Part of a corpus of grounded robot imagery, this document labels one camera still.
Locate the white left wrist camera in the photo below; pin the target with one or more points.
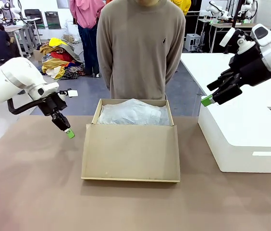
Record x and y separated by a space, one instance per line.
73 93

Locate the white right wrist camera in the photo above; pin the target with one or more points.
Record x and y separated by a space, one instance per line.
227 37

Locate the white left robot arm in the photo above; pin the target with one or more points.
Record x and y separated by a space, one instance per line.
13 77

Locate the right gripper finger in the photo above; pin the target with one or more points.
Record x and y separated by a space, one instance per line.
226 95
223 80

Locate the beige cardboard shoe box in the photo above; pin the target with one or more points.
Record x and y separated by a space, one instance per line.
130 154

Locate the grey metal work table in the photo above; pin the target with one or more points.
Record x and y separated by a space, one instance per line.
22 31

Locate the grey equipment case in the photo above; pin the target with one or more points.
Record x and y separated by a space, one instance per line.
52 20

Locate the person in pink top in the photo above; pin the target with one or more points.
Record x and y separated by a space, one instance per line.
87 14

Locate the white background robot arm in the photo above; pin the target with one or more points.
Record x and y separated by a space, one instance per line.
216 8
7 8
249 9

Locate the white plastic bag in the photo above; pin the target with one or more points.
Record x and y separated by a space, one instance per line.
70 27

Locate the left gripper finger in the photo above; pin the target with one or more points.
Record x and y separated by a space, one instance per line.
68 133
62 119

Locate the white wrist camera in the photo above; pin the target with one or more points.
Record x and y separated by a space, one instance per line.
73 93
227 37

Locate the large white box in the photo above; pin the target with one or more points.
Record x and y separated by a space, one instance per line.
246 125

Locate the person in beige sweater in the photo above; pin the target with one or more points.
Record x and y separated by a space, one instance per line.
140 48

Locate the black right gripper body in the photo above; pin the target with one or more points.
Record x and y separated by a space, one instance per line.
250 69

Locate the colourful clothes pile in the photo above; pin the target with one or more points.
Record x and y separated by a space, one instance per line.
58 55

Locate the person in yellow top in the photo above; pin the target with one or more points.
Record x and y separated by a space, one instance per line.
184 4

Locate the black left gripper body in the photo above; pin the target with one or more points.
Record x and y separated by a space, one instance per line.
52 104

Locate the white tissue paper sheet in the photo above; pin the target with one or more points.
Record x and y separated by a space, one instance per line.
130 113

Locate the metal frame background table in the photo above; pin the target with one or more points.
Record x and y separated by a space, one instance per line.
224 24

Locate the black vertical pole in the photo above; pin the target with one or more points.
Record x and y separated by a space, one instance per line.
234 14

